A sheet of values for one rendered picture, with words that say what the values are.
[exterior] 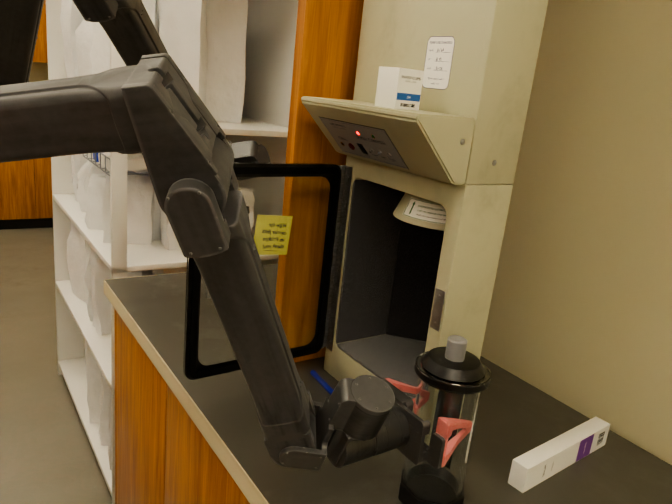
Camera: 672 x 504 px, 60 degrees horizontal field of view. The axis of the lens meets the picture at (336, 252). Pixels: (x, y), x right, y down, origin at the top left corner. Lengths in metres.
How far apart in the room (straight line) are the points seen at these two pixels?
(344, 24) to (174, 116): 0.75
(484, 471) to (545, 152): 0.68
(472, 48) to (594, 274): 0.58
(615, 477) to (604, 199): 0.52
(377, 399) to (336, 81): 0.67
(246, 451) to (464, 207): 0.53
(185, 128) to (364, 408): 0.39
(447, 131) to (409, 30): 0.24
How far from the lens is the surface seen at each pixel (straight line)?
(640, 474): 1.21
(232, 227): 0.52
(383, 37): 1.09
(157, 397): 1.49
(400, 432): 0.81
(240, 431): 1.07
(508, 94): 0.95
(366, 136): 0.98
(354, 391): 0.72
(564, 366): 1.38
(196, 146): 0.48
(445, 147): 0.87
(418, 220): 1.02
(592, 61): 1.32
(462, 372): 0.83
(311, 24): 1.15
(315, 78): 1.15
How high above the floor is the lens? 1.54
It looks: 16 degrees down
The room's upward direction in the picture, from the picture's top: 6 degrees clockwise
